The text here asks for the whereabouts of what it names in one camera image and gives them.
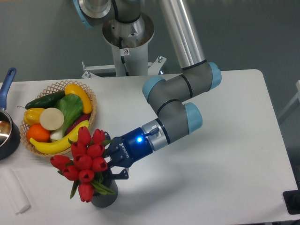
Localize long yellow banana squash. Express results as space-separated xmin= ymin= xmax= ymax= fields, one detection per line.
xmin=30 ymin=120 xmax=90 ymax=155

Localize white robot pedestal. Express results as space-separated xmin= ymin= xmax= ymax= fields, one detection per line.
xmin=82 ymin=13 xmax=167 ymax=78

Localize woven wicker basket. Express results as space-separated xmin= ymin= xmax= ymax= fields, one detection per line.
xmin=20 ymin=80 xmax=97 ymax=157

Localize red tulip bouquet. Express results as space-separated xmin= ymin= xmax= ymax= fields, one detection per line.
xmin=50 ymin=127 xmax=109 ymax=203

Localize beige round onion slice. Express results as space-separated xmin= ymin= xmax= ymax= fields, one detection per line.
xmin=39 ymin=108 xmax=64 ymax=131

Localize green bok choy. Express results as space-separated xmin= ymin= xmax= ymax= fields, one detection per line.
xmin=50 ymin=94 xmax=83 ymax=142

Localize orange fruit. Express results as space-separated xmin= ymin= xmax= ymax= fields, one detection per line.
xmin=26 ymin=124 xmax=51 ymax=143

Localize dark grey ribbed vase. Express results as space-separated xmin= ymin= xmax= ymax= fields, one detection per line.
xmin=91 ymin=169 xmax=118 ymax=208

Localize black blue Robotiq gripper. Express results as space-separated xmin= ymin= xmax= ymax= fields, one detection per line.
xmin=102 ymin=127 xmax=153 ymax=187

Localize blue handled saucepan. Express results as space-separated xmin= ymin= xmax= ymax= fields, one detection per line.
xmin=0 ymin=67 xmax=20 ymax=160

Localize black device at table edge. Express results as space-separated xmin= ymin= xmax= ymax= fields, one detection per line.
xmin=283 ymin=190 xmax=300 ymax=215

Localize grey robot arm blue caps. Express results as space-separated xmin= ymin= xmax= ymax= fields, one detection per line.
xmin=74 ymin=0 xmax=222 ymax=180

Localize white rolled cloth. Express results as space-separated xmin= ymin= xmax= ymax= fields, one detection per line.
xmin=1 ymin=169 xmax=31 ymax=214

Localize white metal frame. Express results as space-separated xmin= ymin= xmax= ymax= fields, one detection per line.
xmin=277 ymin=80 xmax=300 ymax=125

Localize yellow bell pepper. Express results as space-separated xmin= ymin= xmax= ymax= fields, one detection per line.
xmin=23 ymin=108 xmax=45 ymax=126

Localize dark green cucumber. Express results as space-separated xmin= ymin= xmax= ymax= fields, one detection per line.
xmin=18 ymin=91 xmax=65 ymax=110

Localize purple eggplant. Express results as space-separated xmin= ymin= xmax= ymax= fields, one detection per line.
xmin=65 ymin=114 xmax=90 ymax=135

